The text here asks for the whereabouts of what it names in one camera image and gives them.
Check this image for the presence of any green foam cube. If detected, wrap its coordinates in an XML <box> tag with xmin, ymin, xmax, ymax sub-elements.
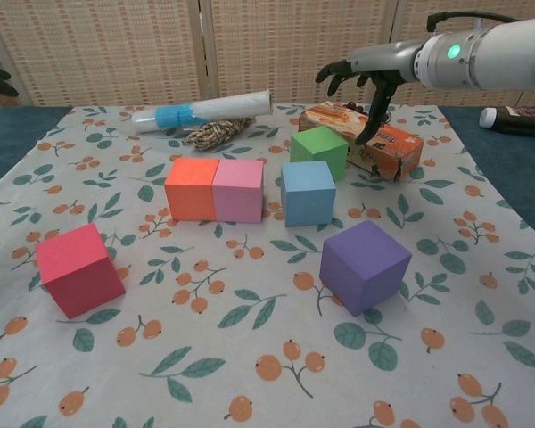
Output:
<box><xmin>289</xmin><ymin>125</ymin><xmax>349</xmax><ymax>182</ymax></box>

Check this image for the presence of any dark juice bottle white cap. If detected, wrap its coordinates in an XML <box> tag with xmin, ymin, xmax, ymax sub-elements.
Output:
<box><xmin>479</xmin><ymin>105</ymin><xmax>535</xmax><ymax>139</ymax></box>

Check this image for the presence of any white bag roll blue band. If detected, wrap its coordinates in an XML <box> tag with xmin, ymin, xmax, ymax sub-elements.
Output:
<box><xmin>131</xmin><ymin>89</ymin><xmax>274</xmax><ymax>135</ymax></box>

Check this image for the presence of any teal padded table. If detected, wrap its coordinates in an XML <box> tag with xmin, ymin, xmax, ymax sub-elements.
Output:
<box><xmin>0</xmin><ymin>104</ymin><xmax>535</xmax><ymax>251</ymax></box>

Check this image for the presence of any orange foam cube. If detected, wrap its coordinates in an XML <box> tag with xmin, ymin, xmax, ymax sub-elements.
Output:
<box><xmin>164</xmin><ymin>157</ymin><xmax>219</xmax><ymax>222</ymax></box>

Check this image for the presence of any purple foam cube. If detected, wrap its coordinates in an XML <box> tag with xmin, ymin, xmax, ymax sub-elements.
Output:
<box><xmin>319</xmin><ymin>219</ymin><xmax>414</xmax><ymax>317</ymax></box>

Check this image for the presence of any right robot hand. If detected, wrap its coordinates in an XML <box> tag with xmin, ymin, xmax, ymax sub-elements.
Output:
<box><xmin>315</xmin><ymin>38</ymin><xmax>429</xmax><ymax>146</ymax></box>

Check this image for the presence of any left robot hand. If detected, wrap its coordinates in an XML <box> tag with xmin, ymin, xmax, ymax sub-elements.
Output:
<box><xmin>0</xmin><ymin>62</ymin><xmax>20</xmax><ymax>97</ymax></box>

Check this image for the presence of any orange biscuit box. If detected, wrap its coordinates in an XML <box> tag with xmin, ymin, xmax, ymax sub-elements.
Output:
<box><xmin>299</xmin><ymin>101</ymin><xmax>425</xmax><ymax>185</ymax></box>

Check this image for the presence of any pink foam cube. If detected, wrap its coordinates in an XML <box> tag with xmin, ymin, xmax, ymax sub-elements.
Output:
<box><xmin>212</xmin><ymin>159</ymin><xmax>266</xmax><ymax>224</ymax></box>

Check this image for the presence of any light blue foam cube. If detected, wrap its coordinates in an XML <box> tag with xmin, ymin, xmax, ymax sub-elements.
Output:
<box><xmin>279</xmin><ymin>160</ymin><xmax>337</xmax><ymax>228</ymax></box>

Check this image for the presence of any bamboo folding screen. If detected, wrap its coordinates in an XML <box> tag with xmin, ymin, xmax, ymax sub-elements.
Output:
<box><xmin>0</xmin><ymin>0</ymin><xmax>535</xmax><ymax>108</ymax></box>

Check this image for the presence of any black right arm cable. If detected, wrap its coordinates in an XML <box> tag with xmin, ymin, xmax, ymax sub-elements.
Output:
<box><xmin>426</xmin><ymin>12</ymin><xmax>518</xmax><ymax>32</ymax></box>

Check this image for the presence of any floral berry print tablecloth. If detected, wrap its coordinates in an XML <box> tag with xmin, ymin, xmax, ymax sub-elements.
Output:
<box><xmin>0</xmin><ymin>103</ymin><xmax>535</xmax><ymax>428</ymax></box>

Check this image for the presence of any red foam cube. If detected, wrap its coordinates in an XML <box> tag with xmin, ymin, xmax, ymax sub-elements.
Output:
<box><xmin>34</xmin><ymin>223</ymin><xmax>128</xmax><ymax>320</ymax></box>

